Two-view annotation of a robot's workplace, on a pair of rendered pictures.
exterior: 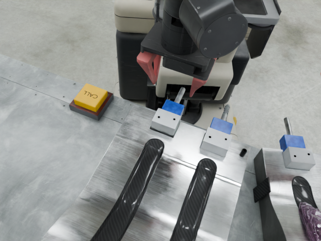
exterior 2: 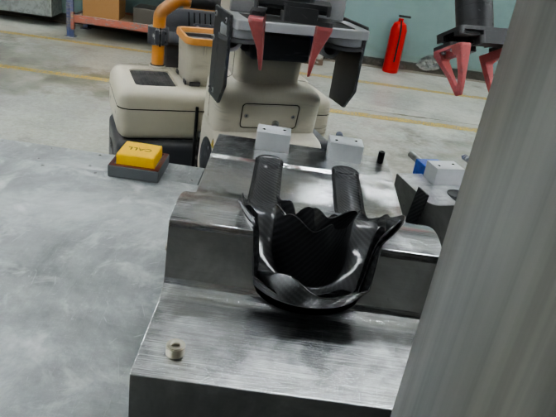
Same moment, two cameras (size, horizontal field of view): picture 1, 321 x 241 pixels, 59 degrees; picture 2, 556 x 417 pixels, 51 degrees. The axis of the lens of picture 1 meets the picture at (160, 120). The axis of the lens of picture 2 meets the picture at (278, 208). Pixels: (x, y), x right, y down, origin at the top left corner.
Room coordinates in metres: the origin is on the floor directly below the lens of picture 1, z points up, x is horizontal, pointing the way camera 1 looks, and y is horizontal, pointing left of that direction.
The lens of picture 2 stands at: (-0.45, 0.21, 1.19)
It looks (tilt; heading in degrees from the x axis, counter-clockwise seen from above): 26 degrees down; 342
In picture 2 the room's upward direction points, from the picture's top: 9 degrees clockwise
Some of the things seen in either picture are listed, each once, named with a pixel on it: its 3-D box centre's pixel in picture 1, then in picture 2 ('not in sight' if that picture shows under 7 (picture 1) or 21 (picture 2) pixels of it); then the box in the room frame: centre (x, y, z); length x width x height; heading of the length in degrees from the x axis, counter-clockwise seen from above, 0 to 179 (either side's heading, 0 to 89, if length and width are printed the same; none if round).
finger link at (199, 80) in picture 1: (187, 72); (303, 40); (0.33, -0.03, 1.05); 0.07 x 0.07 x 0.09; 74
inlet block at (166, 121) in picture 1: (173, 109); (273, 136); (0.38, -0.02, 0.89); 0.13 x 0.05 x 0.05; 164
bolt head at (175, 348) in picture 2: not in sight; (175, 348); (-0.08, 0.16, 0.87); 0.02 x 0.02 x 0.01
